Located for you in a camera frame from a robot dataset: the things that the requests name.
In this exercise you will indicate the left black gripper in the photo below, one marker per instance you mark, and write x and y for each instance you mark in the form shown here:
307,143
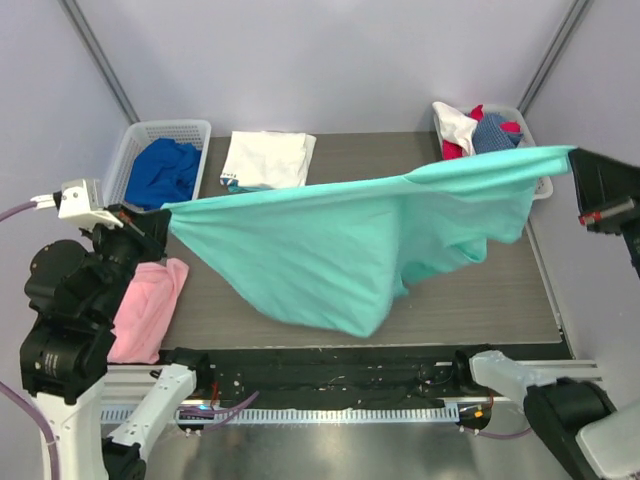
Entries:
151,232

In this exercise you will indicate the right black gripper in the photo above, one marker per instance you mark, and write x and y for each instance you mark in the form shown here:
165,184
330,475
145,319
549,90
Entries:
598,184

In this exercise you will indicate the teal t shirt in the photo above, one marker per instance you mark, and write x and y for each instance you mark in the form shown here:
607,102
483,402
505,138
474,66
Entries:
336,256

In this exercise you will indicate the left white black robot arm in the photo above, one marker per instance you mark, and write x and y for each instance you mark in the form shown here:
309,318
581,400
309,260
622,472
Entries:
76,294

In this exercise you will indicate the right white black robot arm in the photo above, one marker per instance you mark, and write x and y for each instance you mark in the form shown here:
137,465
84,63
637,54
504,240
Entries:
576,420

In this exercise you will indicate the pink t shirt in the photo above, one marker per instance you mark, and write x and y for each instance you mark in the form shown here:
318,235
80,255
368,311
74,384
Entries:
146,311

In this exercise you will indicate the left white plastic basket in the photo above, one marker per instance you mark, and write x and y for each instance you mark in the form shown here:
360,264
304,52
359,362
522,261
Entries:
141,134

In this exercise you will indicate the blue checkered shirt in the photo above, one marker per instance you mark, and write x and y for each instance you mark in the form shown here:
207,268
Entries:
495,133

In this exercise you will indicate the folded white t shirt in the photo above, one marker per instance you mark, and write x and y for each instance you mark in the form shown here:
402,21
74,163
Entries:
268,160

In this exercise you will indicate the white crumpled shirt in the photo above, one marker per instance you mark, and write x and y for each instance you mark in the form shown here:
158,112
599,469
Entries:
454,127

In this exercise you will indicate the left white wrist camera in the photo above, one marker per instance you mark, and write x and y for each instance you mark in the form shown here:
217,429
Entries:
79,202

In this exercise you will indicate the aluminium frame rail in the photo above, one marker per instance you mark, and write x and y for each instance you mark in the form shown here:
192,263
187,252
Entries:
130,383

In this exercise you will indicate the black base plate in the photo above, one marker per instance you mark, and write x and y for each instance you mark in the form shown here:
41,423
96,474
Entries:
323,378

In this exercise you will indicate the right corner metal post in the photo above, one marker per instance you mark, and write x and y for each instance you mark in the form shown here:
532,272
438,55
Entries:
568,27

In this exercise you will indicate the corner metal post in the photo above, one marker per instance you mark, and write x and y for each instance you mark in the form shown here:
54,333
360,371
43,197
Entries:
85,33
568,27

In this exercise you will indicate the slotted cable duct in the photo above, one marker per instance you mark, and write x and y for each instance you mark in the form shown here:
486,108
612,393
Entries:
119,414

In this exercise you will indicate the left corner metal post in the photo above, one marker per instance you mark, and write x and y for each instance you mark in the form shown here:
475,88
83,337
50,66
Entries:
85,33

